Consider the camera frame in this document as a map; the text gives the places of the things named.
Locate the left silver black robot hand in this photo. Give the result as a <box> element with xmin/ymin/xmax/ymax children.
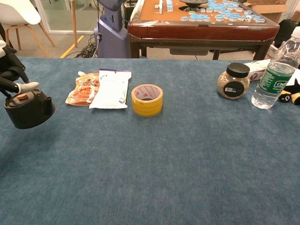
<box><xmin>0</xmin><ymin>39</ymin><xmax>40</xmax><ymax>98</ymax></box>

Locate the black teapot with orange knob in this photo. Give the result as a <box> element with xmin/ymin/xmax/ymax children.
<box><xmin>4</xmin><ymin>88</ymin><xmax>56</xmax><ymax>129</ymax></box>

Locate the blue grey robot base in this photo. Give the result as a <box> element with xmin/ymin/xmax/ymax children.
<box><xmin>93</xmin><ymin>0</ymin><xmax>131</xmax><ymax>59</ymax></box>

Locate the white chair with wooden legs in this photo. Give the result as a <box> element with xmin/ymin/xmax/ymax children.
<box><xmin>0</xmin><ymin>0</ymin><xmax>56</xmax><ymax>58</ymax></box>

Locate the orange spouted food pouch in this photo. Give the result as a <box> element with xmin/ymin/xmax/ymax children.
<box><xmin>65</xmin><ymin>71</ymin><xmax>101</xmax><ymax>106</ymax></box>

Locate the wooden pole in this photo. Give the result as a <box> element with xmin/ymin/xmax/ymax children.
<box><xmin>71</xmin><ymin>0</ymin><xmax>78</xmax><ymax>48</ymax></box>

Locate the white plastic snack bag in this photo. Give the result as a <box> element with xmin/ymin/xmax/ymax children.
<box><xmin>89</xmin><ymin>68</ymin><xmax>132</xmax><ymax>110</ymax></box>

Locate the yellow packing tape roll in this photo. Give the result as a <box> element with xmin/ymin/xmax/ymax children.
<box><xmin>131</xmin><ymin>83</ymin><xmax>164</xmax><ymax>117</ymax></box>

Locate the blue table cloth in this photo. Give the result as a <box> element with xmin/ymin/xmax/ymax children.
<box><xmin>0</xmin><ymin>57</ymin><xmax>300</xmax><ymax>225</ymax></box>

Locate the brown mahjong table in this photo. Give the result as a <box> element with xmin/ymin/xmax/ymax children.
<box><xmin>127</xmin><ymin>0</ymin><xmax>280</xmax><ymax>60</ymax></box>

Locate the glass jar with black lid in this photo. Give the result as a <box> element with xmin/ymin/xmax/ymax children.
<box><xmin>217</xmin><ymin>62</ymin><xmax>251</xmax><ymax>100</ymax></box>

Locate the floral tissue box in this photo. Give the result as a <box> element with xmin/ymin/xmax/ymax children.
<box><xmin>242</xmin><ymin>60</ymin><xmax>274</xmax><ymax>82</ymax></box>

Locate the clear water bottle green label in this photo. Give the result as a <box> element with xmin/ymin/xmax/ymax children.
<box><xmin>251</xmin><ymin>25</ymin><xmax>300</xmax><ymax>110</ymax></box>

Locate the cardboard box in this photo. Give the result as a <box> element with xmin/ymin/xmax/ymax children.
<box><xmin>243</xmin><ymin>0</ymin><xmax>300</xmax><ymax>24</ymax></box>

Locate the black bin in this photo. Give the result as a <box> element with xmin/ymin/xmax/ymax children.
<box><xmin>274</xmin><ymin>19</ymin><xmax>300</xmax><ymax>49</ymax></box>

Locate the black yellow plush toy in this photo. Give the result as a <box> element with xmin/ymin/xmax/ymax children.
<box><xmin>277</xmin><ymin>78</ymin><xmax>300</xmax><ymax>105</ymax></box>

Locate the black cable bundle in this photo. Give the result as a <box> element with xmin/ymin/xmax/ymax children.
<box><xmin>75</xmin><ymin>35</ymin><xmax>99</xmax><ymax>58</ymax></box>

